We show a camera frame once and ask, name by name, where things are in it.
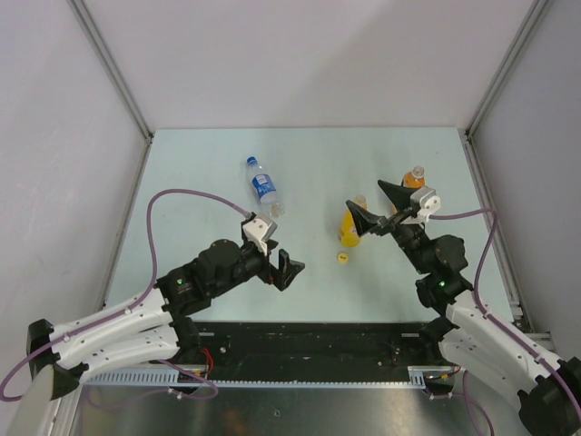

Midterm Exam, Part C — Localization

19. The aluminium frame post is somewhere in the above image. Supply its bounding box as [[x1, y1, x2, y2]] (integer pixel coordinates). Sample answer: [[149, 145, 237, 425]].
[[465, 0, 556, 137], [66, 0, 153, 139]]

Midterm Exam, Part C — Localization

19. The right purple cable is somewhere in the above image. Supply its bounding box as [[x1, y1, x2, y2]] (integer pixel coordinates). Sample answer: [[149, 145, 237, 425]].
[[426, 207, 577, 436]]

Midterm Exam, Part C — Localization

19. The yellow juice bottle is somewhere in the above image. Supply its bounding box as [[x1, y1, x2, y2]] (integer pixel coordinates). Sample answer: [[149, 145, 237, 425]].
[[339, 194, 367, 248]]

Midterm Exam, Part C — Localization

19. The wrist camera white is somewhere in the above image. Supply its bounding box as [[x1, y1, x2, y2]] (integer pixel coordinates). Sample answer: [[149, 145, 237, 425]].
[[402, 186, 441, 224], [241, 213, 278, 256]]

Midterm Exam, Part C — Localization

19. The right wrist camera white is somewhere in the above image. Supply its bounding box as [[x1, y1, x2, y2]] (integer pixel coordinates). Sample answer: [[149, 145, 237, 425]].
[[402, 186, 441, 224]]

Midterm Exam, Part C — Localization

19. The grey slotted cable duct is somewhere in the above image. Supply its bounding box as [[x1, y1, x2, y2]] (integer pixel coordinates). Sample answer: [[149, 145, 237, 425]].
[[84, 365, 460, 389]]

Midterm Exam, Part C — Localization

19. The right aluminium frame post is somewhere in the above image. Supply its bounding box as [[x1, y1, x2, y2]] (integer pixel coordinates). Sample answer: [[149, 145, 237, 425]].
[[465, 0, 556, 137]]

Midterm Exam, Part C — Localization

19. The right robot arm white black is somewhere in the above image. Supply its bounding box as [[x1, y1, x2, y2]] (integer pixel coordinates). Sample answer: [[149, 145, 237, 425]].
[[346, 181, 580, 435]]

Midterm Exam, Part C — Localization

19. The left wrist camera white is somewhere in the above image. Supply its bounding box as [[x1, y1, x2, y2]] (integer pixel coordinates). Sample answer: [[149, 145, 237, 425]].
[[241, 213, 278, 256]]

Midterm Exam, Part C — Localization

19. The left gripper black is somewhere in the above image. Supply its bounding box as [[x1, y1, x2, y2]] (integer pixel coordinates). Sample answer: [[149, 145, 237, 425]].
[[211, 238, 303, 297]]

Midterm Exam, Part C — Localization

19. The orange tea bottle blue label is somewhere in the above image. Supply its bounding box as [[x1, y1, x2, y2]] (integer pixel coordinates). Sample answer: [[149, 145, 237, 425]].
[[399, 165, 426, 189]]

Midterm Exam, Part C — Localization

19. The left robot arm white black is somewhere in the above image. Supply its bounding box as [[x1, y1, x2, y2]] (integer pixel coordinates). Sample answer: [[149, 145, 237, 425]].
[[26, 240, 305, 399]]

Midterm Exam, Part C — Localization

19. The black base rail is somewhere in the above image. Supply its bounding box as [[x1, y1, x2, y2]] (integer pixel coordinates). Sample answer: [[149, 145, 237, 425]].
[[149, 319, 476, 383]]

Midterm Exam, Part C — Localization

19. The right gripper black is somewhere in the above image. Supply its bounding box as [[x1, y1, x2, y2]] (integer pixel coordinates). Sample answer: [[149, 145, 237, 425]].
[[347, 179, 431, 274]]

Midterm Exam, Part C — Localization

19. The left aluminium frame post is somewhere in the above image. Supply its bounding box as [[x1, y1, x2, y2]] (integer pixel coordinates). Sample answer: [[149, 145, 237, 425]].
[[66, 0, 153, 139]]

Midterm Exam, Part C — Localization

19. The clear water bottle blue label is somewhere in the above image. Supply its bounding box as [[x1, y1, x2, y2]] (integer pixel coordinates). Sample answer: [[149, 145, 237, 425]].
[[246, 156, 284, 218]]

